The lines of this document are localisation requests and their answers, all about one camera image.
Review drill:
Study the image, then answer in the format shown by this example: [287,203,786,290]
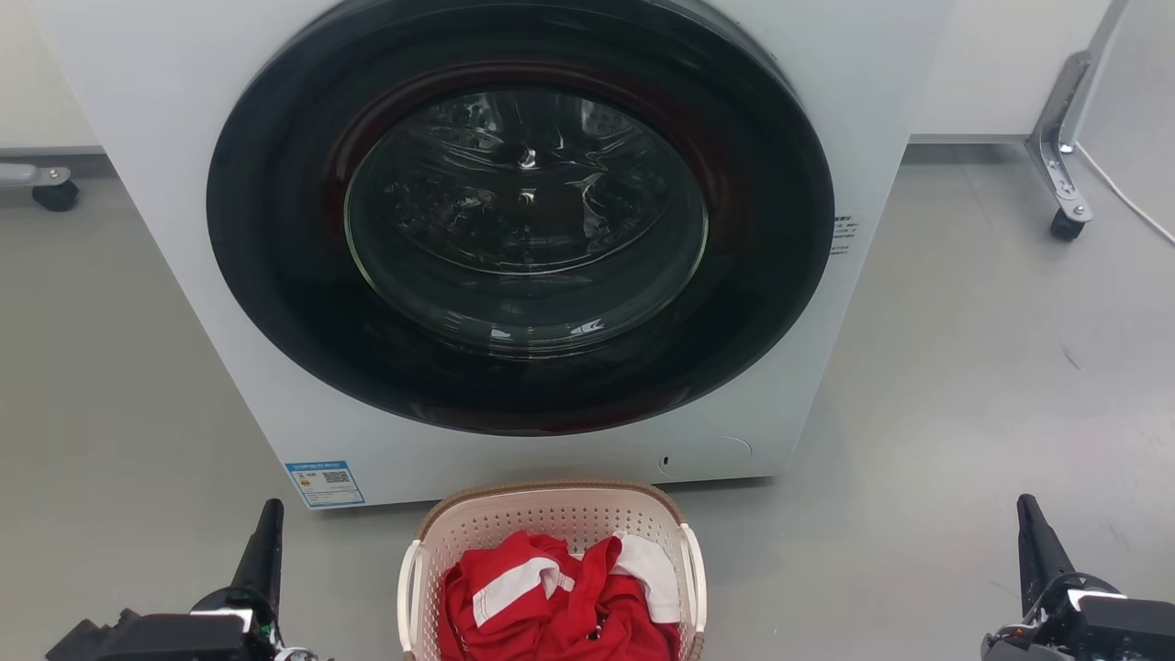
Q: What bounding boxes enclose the long grey metal stand leg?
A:
[1024,0,1132,222]

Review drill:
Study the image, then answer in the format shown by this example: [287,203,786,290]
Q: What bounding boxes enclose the large black caster wheel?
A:
[32,179,81,214]

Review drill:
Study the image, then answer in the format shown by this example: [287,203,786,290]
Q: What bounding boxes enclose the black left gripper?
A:
[46,498,324,661]

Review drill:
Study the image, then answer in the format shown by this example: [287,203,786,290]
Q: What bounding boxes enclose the red garment with white stripe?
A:
[438,530,682,661]

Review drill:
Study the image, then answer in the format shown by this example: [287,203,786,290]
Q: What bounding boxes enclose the round black washer door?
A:
[207,0,836,438]

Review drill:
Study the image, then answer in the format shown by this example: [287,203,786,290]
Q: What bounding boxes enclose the white front-load washing machine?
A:
[28,0,956,511]

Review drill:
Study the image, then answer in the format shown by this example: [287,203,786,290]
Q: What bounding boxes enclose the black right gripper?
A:
[979,494,1175,661]

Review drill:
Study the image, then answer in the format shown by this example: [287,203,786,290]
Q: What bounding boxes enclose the thin white cable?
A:
[1072,141,1175,248]

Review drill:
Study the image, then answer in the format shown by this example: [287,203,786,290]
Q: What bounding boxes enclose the blue energy label sticker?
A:
[285,460,366,510]

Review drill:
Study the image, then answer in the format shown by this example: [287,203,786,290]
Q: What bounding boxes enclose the short grey metal leg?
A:
[0,163,73,191]

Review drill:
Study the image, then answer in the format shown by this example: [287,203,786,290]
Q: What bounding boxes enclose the white perforated laundry basket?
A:
[397,480,709,661]

